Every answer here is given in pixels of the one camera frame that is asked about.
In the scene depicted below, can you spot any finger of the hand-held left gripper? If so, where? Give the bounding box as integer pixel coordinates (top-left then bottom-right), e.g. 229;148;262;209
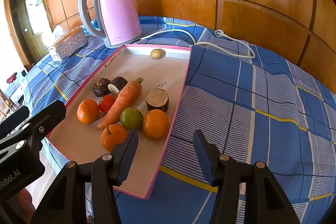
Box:
0;105;30;139
0;100;66;159

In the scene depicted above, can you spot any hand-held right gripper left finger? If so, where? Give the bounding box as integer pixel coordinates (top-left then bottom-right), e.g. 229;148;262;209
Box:
30;130;139;224

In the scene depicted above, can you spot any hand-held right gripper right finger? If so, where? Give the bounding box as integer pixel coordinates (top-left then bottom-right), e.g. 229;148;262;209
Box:
193;130;301;224

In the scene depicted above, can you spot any orange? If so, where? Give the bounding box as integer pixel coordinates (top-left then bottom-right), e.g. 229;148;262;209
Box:
77;99;100;125
143;109;169;139
101;124;129;153

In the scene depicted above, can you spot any green round fruit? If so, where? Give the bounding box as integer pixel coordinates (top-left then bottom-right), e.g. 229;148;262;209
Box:
120;107;144;131

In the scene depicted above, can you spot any carrot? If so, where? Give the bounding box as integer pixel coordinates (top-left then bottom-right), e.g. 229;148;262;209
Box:
97;77;144;130

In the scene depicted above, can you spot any red tomato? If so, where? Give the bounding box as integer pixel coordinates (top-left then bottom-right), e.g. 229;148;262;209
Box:
98;95;116;113

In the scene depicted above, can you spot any dark wrinkled round fruit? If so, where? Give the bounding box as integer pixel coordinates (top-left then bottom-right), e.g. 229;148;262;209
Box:
93;78;112;97

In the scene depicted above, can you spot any large eggplant chunk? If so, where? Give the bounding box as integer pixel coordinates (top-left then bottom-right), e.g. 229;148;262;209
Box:
146;88;170;113

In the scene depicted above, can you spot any small eggplant piece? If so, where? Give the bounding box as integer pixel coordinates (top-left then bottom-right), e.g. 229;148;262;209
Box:
108;76;128;95

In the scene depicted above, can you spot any pink rimmed white tray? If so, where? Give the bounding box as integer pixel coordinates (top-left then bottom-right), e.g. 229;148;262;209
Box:
47;44;193;200

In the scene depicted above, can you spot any person's left hand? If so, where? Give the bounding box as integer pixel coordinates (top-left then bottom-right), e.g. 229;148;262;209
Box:
18;187;36;218

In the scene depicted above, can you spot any blue plaid blanket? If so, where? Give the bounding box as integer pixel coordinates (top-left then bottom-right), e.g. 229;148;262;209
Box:
20;15;336;224

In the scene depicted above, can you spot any silver embossed tissue box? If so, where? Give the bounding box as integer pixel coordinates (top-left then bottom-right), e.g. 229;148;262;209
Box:
48;28;88;60

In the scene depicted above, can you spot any white tissue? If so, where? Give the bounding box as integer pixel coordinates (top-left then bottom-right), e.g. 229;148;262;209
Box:
52;25;69;39

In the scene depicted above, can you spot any wooden door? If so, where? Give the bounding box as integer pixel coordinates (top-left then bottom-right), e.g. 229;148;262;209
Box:
4;0;53;69

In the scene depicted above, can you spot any pink electric kettle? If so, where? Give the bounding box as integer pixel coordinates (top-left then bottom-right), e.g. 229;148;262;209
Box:
78;0;143;49

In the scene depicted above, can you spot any white power cord with plug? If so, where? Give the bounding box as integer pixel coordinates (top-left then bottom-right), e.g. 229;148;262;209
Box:
139;29;256;59

